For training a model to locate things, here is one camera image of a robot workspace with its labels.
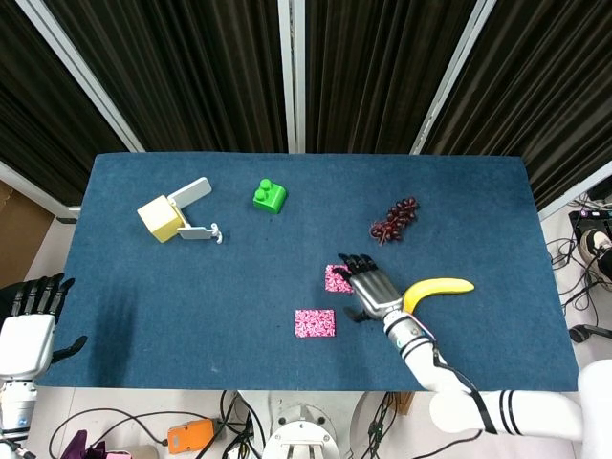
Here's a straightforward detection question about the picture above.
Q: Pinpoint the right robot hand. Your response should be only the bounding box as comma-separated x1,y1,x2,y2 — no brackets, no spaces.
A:
333,252,405,323

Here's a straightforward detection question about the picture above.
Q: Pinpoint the pink sponge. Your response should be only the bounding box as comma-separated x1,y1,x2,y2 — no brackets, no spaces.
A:
324,264,356,295

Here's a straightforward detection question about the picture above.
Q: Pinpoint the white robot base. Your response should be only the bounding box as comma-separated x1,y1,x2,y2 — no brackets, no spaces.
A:
261,419,346,459

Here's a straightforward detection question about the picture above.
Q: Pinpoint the pink patterned rectangular block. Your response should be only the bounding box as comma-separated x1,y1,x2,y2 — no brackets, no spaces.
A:
294,308,338,339

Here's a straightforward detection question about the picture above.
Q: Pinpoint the yellow banana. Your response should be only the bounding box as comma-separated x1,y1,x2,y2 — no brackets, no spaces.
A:
401,277,476,316

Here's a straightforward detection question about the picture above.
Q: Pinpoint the bunch of dark red grapes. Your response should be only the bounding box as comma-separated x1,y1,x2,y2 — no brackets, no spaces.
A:
369,196,421,247

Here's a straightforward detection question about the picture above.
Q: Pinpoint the green toy building block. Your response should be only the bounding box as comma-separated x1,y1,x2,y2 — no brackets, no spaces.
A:
251,178,288,215

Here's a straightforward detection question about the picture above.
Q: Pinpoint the blue fabric tablecloth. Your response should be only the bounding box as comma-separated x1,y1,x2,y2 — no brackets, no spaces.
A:
34,152,580,394

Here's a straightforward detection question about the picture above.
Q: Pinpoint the white plastic plate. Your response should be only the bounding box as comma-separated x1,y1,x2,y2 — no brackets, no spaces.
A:
167,176,213,208

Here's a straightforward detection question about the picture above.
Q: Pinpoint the black chair foot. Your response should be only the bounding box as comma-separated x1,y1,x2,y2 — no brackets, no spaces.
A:
568,323,612,344

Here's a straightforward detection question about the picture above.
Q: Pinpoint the black electronic box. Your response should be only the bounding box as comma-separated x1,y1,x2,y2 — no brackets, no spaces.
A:
567,208,600,242

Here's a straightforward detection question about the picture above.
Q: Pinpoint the black pleated curtain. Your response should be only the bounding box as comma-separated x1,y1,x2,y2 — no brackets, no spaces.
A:
304,0,479,155
0,0,130,208
43,0,290,154
423,0,612,211

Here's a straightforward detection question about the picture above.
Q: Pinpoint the black and white shoe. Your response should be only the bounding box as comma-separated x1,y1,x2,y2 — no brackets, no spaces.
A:
579,228,612,270

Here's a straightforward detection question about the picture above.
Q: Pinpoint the yellow and white box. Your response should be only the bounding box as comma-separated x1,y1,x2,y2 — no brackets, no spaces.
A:
136,193,188,245

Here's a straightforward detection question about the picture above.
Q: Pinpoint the orange handheld device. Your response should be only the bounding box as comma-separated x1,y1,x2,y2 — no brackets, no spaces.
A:
166,418,215,455

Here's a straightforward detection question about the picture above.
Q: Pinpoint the purple bag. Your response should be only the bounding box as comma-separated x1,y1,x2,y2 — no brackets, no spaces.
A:
63,429,109,459

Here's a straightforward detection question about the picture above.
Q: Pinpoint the brown cardboard box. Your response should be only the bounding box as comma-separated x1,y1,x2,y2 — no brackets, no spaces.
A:
0,180,56,290

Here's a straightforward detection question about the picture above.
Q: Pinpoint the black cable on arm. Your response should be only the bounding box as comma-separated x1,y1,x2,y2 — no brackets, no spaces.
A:
420,324,499,435

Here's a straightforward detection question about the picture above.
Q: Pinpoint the black floor cable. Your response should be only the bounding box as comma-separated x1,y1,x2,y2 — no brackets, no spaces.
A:
545,236,612,317
47,408,226,459

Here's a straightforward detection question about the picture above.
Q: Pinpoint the white frame post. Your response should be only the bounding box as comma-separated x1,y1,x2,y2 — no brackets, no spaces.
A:
277,0,307,155
16,0,146,154
537,160,612,222
0,160,81,220
409,0,509,156

